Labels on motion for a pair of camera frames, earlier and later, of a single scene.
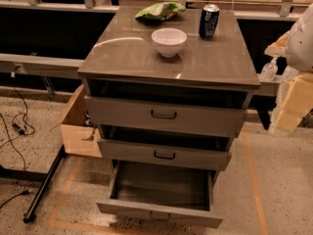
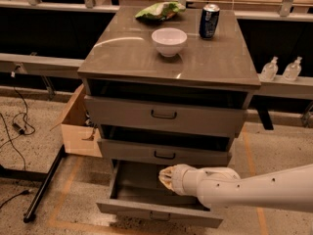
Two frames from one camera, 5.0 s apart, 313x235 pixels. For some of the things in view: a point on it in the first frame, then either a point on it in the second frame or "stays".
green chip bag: [160, 12] stays
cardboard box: [78, 137] stays
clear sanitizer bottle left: [269, 70] stays
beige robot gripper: [301, 48] to [178, 179]
